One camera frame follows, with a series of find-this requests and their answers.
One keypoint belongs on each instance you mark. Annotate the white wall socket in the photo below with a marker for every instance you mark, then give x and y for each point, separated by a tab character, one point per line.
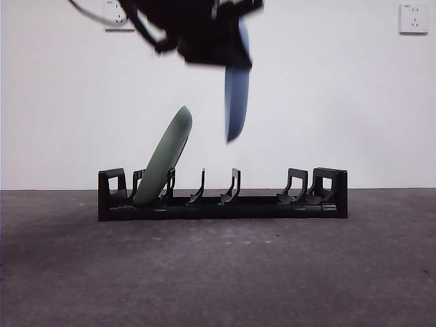
110	10
413	18

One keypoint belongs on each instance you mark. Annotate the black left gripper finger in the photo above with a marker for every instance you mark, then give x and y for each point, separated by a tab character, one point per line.
218	56

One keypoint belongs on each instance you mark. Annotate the green round plate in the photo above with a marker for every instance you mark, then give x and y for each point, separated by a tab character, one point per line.
163	156

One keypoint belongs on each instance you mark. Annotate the blue round plate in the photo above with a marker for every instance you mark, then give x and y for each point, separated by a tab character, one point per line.
236	102

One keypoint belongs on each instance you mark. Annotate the black plastic plate rack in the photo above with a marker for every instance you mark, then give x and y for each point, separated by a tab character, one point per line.
238	213

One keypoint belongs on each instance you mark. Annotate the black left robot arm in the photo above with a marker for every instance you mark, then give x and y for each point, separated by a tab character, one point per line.
190	20

